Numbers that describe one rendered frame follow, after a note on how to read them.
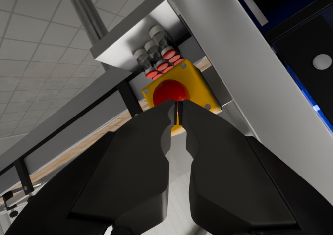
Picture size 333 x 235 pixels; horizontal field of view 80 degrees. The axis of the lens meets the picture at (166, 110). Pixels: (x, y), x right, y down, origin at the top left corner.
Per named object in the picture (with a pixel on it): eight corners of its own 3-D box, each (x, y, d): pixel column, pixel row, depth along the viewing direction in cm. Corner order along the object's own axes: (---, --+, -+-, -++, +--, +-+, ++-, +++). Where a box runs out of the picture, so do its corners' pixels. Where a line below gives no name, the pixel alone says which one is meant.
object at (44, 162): (178, 8, 34) (226, 86, 31) (198, 38, 49) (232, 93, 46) (-26, 171, 56) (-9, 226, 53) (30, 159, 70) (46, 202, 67)
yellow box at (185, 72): (198, 68, 30) (224, 110, 29) (160, 93, 32) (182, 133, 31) (185, 55, 23) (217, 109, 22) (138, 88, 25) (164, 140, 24)
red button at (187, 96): (183, 76, 24) (199, 104, 24) (157, 93, 26) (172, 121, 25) (172, 70, 21) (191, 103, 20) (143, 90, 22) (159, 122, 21)
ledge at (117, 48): (188, 29, 38) (193, 37, 38) (136, 68, 43) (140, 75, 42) (158, -13, 25) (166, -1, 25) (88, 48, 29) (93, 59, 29)
